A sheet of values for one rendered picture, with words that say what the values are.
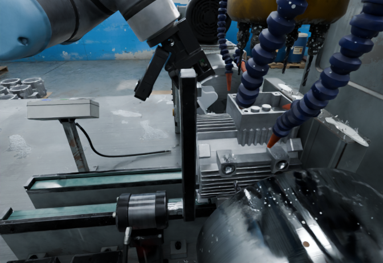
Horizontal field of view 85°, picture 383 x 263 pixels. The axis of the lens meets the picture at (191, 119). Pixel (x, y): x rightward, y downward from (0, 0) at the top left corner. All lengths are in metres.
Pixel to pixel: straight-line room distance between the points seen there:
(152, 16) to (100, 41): 5.83
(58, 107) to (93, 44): 5.61
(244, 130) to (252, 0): 0.21
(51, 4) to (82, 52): 6.07
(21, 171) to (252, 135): 0.81
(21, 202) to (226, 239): 0.70
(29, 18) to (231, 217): 0.30
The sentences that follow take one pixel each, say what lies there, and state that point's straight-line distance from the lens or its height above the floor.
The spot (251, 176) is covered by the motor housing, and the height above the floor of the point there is 1.03.
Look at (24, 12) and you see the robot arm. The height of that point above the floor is 1.31.
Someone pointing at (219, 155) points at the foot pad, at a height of 1.07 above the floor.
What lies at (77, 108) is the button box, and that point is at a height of 1.06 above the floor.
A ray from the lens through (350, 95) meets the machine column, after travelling 0.55.
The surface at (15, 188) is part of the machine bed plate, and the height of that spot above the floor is 0.80.
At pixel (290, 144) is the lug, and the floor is 1.08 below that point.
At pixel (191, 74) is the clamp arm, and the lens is 0.24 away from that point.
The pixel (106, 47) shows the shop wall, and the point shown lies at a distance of 6.19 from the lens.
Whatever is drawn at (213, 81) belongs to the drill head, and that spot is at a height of 1.12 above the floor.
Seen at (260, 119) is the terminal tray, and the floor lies 1.13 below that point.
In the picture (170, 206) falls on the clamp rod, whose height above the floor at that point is 1.02.
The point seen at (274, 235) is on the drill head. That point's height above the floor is 1.15.
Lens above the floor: 1.32
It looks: 29 degrees down
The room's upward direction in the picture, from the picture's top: straight up
